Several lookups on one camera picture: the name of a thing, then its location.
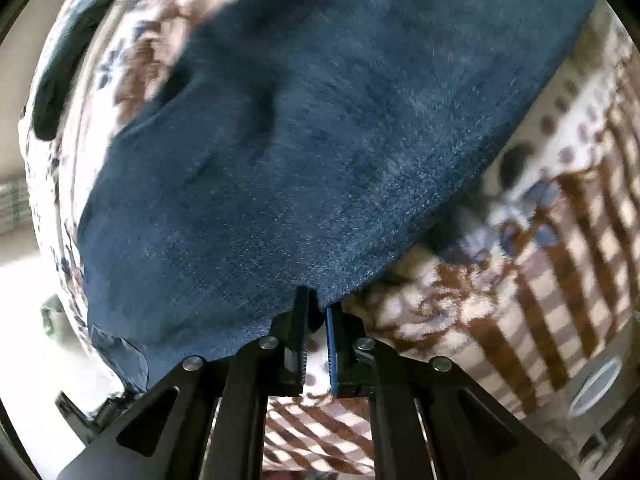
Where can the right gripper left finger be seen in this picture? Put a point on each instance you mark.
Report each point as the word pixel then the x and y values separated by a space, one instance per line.
pixel 203 420

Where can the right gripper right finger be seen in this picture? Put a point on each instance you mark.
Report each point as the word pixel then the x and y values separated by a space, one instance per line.
pixel 430 420

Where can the dark blue denim jeans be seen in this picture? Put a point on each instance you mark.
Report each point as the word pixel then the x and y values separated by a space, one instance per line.
pixel 299 142

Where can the plastic bag with green item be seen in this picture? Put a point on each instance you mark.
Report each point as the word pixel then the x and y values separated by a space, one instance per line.
pixel 54 319

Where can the white paper cup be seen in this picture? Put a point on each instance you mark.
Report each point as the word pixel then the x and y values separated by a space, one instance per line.
pixel 596 386

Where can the floral fleece bed blanket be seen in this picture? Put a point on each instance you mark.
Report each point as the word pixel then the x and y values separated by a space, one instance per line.
pixel 524 279

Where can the folded blue jeans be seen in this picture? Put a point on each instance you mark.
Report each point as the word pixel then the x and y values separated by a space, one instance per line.
pixel 57 77

